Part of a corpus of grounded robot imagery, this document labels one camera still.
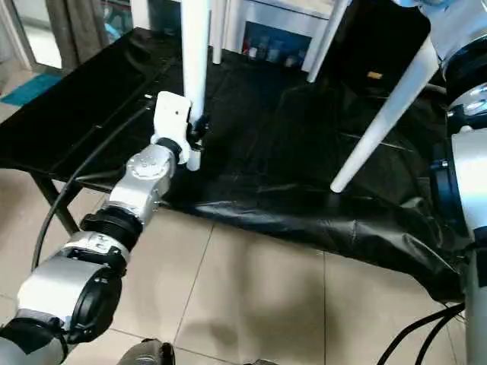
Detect black metal table frame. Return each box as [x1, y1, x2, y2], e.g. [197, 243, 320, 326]
[33, 177, 81, 236]

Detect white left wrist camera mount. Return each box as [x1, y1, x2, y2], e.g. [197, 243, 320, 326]
[150, 90, 194, 165]

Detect teal floor mat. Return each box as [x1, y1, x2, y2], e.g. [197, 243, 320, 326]
[0, 73, 62, 106]

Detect grey curtain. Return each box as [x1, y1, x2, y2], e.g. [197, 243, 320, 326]
[44, 0, 112, 70]

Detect black mat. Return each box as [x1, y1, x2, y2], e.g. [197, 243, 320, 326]
[0, 26, 475, 305]

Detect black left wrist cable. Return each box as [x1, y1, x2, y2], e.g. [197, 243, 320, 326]
[31, 101, 161, 271]

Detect white plastic table leg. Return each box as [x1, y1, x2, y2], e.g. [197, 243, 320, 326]
[211, 0, 234, 65]
[180, 0, 213, 173]
[305, 0, 354, 84]
[329, 35, 438, 194]

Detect white display cabinet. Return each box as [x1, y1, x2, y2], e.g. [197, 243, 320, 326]
[129, 0, 345, 74]

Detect grey door frame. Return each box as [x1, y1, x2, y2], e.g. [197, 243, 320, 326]
[0, 0, 65, 72]

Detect black cabinet with gold label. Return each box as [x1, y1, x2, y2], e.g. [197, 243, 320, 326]
[318, 0, 434, 100]

